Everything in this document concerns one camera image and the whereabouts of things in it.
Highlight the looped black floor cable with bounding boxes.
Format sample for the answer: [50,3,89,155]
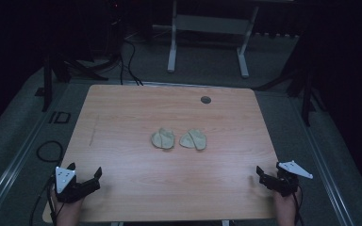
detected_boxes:
[36,139,64,164]

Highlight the person's left hand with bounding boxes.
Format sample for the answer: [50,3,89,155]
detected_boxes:
[50,189,85,226]

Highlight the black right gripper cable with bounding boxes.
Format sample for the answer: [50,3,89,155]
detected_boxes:
[290,183,304,226]

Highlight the white desk frame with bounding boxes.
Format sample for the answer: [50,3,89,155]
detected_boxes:
[167,0,295,79]

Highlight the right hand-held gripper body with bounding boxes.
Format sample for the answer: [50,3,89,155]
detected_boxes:
[258,160,314,198]

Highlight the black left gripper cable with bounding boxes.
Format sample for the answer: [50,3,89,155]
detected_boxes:
[28,175,59,226]

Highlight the black floor cables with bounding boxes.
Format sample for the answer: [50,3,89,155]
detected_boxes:
[118,37,144,87]

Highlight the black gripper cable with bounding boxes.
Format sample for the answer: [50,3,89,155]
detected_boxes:
[290,183,304,226]
[28,175,59,226]

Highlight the silver floor rail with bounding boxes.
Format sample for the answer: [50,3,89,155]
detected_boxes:
[287,95,356,226]
[0,82,72,226]

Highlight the black metal stand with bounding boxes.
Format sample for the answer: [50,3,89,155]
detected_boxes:
[34,53,122,113]
[253,40,328,128]

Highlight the person's right hand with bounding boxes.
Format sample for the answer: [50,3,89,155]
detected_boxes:
[272,186,303,226]

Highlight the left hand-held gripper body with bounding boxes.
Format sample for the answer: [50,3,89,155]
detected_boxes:
[54,166,102,203]

